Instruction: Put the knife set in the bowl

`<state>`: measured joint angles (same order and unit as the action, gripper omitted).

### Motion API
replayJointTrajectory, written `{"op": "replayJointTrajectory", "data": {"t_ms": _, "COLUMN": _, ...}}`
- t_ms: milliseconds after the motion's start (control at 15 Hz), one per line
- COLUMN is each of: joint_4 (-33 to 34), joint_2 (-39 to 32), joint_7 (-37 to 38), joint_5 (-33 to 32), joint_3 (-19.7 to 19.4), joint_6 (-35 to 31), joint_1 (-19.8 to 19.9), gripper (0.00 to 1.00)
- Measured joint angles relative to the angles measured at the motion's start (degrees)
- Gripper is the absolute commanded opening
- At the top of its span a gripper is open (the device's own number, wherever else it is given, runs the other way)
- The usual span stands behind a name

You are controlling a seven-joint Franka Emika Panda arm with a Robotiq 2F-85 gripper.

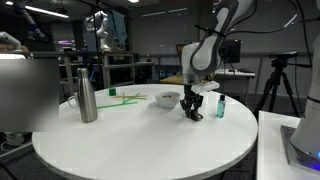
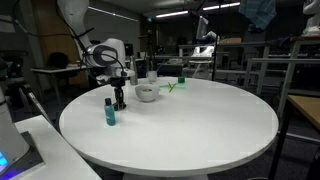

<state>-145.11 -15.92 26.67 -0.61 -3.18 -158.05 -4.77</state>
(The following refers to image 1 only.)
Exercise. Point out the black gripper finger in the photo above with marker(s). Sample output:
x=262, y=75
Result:
x=185, y=108
x=198, y=107

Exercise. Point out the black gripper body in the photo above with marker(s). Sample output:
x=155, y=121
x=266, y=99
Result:
x=189, y=95

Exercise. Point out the black knife set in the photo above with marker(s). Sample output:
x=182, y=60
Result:
x=196, y=117

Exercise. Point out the white bowl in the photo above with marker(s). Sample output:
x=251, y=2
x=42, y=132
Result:
x=166, y=100

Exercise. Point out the teal bottle with blue cap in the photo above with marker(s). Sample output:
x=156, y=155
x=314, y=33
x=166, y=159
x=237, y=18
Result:
x=221, y=108

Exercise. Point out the wooden table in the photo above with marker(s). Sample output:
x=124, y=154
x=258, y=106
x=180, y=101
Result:
x=170, y=80

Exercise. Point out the white desk behind tripod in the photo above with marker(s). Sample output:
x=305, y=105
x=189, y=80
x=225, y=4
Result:
x=240, y=74

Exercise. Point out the short green stick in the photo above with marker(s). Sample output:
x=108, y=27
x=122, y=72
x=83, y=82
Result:
x=131, y=97

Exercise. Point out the orange stick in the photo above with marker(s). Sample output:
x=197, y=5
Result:
x=131, y=96

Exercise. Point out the black monitor on desk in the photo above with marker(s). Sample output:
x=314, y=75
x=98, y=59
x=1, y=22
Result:
x=233, y=51

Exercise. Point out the long green stick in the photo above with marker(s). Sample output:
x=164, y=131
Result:
x=116, y=105

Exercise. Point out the small green cube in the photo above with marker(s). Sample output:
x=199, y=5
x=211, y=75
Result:
x=112, y=92

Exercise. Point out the white robot side table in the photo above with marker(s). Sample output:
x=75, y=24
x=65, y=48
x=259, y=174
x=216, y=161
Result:
x=270, y=150

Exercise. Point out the stainless steel water bottle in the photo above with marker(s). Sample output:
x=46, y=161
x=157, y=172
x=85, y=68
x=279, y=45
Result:
x=87, y=100

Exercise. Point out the hanging blue cloth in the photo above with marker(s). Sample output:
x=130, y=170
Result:
x=117, y=26

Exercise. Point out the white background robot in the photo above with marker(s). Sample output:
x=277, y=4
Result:
x=101, y=30

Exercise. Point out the white mug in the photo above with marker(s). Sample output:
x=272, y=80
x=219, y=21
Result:
x=72, y=100

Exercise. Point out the ceiling light tube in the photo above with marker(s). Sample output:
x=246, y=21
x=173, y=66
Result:
x=46, y=11

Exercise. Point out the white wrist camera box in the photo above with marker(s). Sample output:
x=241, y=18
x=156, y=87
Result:
x=206, y=86

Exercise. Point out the metal frame robot stand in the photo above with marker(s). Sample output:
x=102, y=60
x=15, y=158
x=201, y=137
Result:
x=116, y=66

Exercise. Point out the black camera tripod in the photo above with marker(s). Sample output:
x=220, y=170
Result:
x=276, y=86

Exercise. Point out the black bar camera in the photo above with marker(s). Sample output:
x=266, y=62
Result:
x=283, y=54

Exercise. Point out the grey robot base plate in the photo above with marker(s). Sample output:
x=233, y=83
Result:
x=293, y=150

